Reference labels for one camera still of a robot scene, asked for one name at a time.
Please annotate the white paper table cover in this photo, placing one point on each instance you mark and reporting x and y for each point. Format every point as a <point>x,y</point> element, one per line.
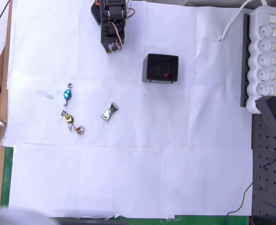
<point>128,140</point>

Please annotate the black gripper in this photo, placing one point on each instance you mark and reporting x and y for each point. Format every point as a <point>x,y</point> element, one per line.
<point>108,40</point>

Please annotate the black box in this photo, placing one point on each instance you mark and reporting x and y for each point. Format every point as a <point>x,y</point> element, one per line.
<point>160,80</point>

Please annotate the blurred grey object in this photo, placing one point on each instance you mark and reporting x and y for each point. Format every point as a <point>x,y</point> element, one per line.
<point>16,214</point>

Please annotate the black power strip holder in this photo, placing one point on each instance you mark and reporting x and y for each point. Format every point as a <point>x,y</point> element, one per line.
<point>245,58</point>

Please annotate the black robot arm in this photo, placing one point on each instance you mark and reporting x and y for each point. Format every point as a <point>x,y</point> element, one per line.
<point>114,10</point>

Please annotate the black pegboard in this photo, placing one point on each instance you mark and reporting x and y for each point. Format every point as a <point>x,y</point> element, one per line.
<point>269,187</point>

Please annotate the orange caramel candy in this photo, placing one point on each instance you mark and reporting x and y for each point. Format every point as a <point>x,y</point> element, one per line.
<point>79,130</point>

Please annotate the gold wrapped candy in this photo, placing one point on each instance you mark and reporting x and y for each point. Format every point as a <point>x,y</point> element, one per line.
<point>69,118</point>

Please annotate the blue wrapped candy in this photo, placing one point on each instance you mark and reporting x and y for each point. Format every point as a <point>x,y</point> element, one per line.
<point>67,94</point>

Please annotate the white power strip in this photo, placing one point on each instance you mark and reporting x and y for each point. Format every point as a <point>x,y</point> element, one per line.
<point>264,58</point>

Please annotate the black power adapter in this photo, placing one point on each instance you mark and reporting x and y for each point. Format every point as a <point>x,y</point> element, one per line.
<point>272,112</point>

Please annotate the green foil packet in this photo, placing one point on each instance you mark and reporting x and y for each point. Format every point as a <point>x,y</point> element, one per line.
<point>109,112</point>

